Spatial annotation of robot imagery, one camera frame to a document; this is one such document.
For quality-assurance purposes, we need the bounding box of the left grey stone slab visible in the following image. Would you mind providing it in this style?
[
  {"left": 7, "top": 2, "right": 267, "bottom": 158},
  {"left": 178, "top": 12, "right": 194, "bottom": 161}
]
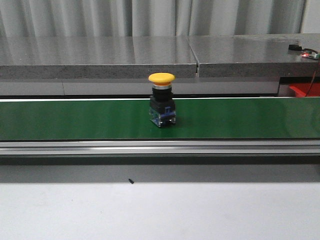
[{"left": 0, "top": 36, "right": 197, "bottom": 79}]

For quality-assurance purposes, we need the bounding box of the aluminium conveyor frame rail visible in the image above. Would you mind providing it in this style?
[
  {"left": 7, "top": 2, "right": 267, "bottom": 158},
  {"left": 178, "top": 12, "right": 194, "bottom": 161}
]
[{"left": 0, "top": 139, "right": 320, "bottom": 156}]

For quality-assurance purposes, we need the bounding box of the circuit board with red light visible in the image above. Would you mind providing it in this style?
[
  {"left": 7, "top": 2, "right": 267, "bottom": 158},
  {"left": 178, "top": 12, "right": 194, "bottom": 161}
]
[{"left": 301, "top": 50, "right": 320, "bottom": 60}]

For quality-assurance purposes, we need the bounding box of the grey pleated curtain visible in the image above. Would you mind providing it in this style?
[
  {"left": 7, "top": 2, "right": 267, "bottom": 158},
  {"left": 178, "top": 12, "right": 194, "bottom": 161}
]
[{"left": 0, "top": 0, "right": 307, "bottom": 37}]

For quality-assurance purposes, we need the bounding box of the green conveyor belt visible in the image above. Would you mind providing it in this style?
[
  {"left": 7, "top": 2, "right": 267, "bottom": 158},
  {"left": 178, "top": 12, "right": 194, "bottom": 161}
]
[{"left": 0, "top": 97, "right": 320, "bottom": 141}]

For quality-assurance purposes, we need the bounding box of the right grey stone slab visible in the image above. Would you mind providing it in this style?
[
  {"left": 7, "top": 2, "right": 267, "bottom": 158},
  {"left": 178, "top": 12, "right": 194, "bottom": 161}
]
[{"left": 188, "top": 33, "right": 320, "bottom": 78}]

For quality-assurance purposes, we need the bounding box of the small black device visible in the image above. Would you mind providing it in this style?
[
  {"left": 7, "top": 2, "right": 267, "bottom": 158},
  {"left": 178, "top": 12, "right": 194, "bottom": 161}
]
[{"left": 288, "top": 44, "right": 302, "bottom": 52}]

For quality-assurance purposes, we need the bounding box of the thin red wire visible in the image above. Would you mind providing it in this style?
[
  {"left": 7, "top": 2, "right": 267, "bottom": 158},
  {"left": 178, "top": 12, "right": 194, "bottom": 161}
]
[{"left": 305, "top": 58, "right": 320, "bottom": 97}]

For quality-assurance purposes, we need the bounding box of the red plastic bin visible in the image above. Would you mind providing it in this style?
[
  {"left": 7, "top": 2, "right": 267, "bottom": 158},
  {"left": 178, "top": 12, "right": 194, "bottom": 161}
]
[{"left": 289, "top": 83, "right": 320, "bottom": 98}]

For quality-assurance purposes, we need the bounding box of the grey stone slab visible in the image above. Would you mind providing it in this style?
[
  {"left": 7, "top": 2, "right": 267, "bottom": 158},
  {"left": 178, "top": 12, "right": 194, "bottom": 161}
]
[
  {"left": 0, "top": 36, "right": 197, "bottom": 79},
  {"left": 188, "top": 33, "right": 320, "bottom": 78}
]

